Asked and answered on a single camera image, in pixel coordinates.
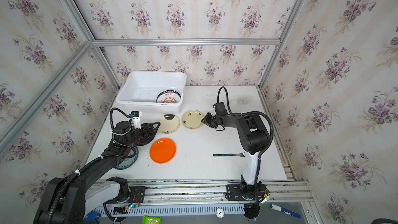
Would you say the white plate with sunburst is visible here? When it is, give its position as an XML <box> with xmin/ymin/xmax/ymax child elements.
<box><xmin>156</xmin><ymin>90</ymin><xmax>181</xmax><ymax>104</ymax></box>

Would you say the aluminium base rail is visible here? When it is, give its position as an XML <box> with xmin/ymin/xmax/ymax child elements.
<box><xmin>60</xmin><ymin>178</ymin><xmax>315</xmax><ymax>217</ymax></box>

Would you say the orange plate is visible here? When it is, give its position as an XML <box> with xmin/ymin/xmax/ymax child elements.
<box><xmin>149</xmin><ymin>138</ymin><xmax>177</xmax><ymax>164</ymax></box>

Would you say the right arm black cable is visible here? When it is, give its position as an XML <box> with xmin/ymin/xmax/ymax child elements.
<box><xmin>217</xmin><ymin>86</ymin><xmax>275</xmax><ymax>209</ymax></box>

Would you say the cream plate with small motifs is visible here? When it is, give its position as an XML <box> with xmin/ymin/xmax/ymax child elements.
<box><xmin>181</xmin><ymin>110</ymin><xmax>204</xmax><ymax>130</ymax></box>

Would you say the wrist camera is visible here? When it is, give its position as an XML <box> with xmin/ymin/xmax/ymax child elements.
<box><xmin>129</xmin><ymin>111</ymin><xmax>143</xmax><ymax>129</ymax></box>
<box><xmin>211</xmin><ymin>102</ymin><xmax>228</xmax><ymax>116</ymax></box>

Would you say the cream plate with black patch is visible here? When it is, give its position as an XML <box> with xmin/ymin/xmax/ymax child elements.
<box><xmin>158</xmin><ymin>114</ymin><xmax>180</xmax><ymax>134</ymax></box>

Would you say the small round gauge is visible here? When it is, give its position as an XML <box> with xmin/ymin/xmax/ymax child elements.
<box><xmin>216</xmin><ymin>208</ymin><xmax>224</xmax><ymax>219</ymax></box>

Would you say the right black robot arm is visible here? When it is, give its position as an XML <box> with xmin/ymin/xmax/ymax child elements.
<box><xmin>201</xmin><ymin>111</ymin><xmax>274</xmax><ymax>201</ymax></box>

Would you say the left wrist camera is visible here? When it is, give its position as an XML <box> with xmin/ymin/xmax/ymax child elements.
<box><xmin>129</xmin><ymin>111</ymin><xmax>143</xmax><ymax>129</ymax></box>

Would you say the teal patterned plate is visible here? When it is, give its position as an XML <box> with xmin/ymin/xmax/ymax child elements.
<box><xmin>115</xmin><ymin>153</ymin><xmax>138</xmax><ymax>170</ymax></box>

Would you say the green snack packet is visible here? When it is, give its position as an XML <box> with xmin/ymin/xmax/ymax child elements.
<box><xmin>142</xmin><ymin>216</ymin><xmax>162</xmax><ymax>224</ymax></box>

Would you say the blue white marker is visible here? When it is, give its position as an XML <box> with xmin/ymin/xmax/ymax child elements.
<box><xmin>270</xmin><ymin>204</ymin><xmax>301</xmax><ymax>218</ymax></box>

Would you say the white plastic bin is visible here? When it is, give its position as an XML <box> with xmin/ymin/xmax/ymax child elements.
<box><xmin>116</xmin><ymin>71</ymin><xmax>187</xmax><ymax>114</ymax></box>

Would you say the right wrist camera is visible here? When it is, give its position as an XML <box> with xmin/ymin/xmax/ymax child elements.
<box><xmin>211</xmin><ymin>102</ymin><xmax>228</xmax><ymax>116</ymax></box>

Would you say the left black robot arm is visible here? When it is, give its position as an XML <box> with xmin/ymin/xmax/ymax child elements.
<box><xmin>33</xmin><ymin>121</ymin><xmax>161</xmax><ymax>224</ymax></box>

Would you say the fork with green handle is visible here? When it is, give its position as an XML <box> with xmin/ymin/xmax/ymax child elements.
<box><xmin>212</xmin><ymin>152</ymin><xmax>246</xmax><ymax>158</ymax></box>

